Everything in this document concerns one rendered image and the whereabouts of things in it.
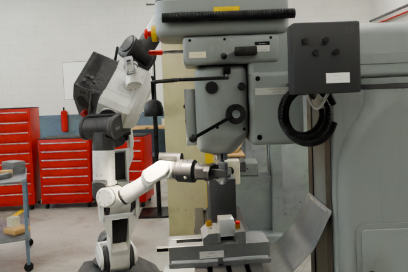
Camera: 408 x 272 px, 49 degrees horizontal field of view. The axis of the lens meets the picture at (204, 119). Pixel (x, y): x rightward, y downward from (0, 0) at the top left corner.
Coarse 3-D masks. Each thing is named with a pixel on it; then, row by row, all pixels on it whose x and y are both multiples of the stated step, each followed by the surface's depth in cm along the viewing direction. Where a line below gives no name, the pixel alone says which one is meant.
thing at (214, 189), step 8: (232, 176) 212; (208, 184) 214; (216, 184) 206; (224, 184) 206; (232, 184) 206; (208, 192) 216; (216, 192) 206; (224, 192) 206; (232, 192) 206; (208, 200) 219; (216, 200) 206; (224, 200) 206; (232, 200) 206; (208, 208) 221; (216, 208) 206; (224, 208) 206; (232, 208) 207; (216, 216) 206
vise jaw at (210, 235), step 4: (212, 224) 161; (216, 224) 161; (200, 228) 163; (204, 228) 159; (208, 228) 156; (212, 228) 156; (216, 228) 156; (204, 232) 156; (208, 232) 152; (212, 232) 152; (216, 232) 152; (204, 236) 152; (208, 236) 151; (212, 236) 151; (216, 236) 151; (204, 240) 151; (208, 240) 151; (212, 240) 151; (216, 240) 151; (204, 244) 151; (208, 244) 151; (212, 244) 151; (216, 244) 151
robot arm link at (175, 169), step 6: (162, 156) 176; (168, 156) 175; (174, 156) 174; (180, 156) 174; (168, 162) 173; (174, 162) 174; (180, 162) 171; (174, 168) 171; (180, 168) 170; (168, 174) 172; (174, 174) 171; (180, 174) 170; (180, 180) 171
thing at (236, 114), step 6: (228, 108) 155; (234, 108) 154; (240, 108) 154; (228, 114) 154; (234, 114) 154; (240, 114) 154; (222, 120) 154; (228, 120) 155; (234, 120) 154; (240, 120) 154; (216, 126) 154; (204, 132) 154; (192, 138) 154
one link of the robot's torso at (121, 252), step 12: (108, 216) 226; (120, 216) 225; (132, 216) 225; (108, 228) 221; (120, 228) 229; (132, 228) 226; (108, 240) 231; (120, 240) 233; (108, 252) 231; (120, 252) 229; (132, 252) 236; (108, 264) 230; (120, 264) 232; (132, 264) 236
